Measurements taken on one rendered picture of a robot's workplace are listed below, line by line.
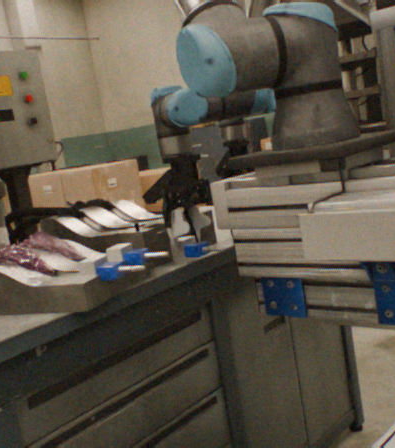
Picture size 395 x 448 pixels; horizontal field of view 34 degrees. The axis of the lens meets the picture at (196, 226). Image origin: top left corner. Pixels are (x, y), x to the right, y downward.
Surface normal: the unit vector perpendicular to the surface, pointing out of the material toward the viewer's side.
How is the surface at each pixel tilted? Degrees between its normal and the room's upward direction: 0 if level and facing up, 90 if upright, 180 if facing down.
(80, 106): 90
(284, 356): 90
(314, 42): 90
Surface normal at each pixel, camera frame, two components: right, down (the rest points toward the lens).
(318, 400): 0.76, -0.03
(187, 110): 0.32, 0.09
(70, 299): -0.38, 0.20
